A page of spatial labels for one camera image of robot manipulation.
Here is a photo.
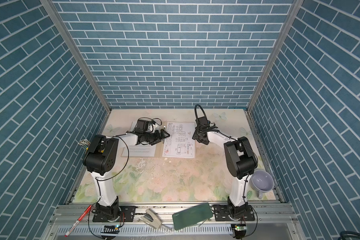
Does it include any diagram paper sheet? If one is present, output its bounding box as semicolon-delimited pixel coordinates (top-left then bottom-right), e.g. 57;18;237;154
163;122;196;159

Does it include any beige cardboard folder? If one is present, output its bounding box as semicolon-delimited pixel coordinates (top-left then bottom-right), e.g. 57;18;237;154
153;122;168;157

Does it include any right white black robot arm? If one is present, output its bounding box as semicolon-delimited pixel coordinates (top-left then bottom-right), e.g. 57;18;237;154
193;117;258;219

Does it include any coloured pens bundle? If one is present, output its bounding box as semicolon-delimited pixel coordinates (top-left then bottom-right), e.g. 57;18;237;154
78;139;91;150

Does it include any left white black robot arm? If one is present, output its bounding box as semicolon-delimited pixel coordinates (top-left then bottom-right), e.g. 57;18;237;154
80;118;170;221

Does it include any red marker pen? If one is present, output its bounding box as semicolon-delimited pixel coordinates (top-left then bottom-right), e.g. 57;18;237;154
65;205;92;237

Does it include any printed text paper sheet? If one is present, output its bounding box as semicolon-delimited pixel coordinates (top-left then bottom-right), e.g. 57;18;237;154
120;136;156;157

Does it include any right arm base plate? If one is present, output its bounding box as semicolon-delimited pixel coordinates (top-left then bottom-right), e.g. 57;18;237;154
211;204;256;222

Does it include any grey stapler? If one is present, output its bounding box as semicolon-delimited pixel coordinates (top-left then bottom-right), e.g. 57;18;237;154
140;209;162;229

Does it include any lilac ceramic cup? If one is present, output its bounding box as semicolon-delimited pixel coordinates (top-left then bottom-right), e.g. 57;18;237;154
250;170;274;199

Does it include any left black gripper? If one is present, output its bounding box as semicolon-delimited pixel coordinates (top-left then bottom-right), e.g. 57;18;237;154
142;128;170;145

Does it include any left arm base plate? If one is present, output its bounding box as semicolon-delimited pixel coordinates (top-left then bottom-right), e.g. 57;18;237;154
92;206;137;223

